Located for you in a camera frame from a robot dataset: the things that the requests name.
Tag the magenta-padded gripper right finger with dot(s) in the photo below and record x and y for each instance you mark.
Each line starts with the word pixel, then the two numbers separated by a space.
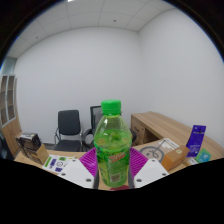
pixel 151 171

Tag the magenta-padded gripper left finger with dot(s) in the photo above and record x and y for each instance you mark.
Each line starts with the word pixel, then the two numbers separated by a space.
pixel 76 171

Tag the green drink bottle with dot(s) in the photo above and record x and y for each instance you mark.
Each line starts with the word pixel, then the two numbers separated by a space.
pixel 112 150

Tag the white printed sticker sheet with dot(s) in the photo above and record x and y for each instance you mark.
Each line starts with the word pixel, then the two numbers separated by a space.
pixel 56 163

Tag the orange-brown box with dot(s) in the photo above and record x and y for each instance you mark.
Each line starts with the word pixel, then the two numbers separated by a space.
pixel 175 158

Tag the small tan box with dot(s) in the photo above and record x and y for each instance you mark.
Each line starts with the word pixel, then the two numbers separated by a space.
pixel 190 161

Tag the black mesh office chair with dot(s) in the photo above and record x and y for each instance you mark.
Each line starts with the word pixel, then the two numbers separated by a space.
pixel 90 133

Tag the wooden side desk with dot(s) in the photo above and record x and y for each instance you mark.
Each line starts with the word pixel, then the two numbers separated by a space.
pixel 156 125

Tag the dark padded office chair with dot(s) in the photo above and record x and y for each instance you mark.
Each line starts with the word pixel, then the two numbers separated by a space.
pixel 68 123

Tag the green flat box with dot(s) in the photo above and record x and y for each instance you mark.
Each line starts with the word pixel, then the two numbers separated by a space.
pixel 203 156

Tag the purple package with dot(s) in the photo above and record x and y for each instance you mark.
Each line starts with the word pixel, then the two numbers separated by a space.
pixel 196 140

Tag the wooden shelf cabinet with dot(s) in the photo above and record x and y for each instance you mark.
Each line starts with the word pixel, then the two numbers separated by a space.
pixel 10 126

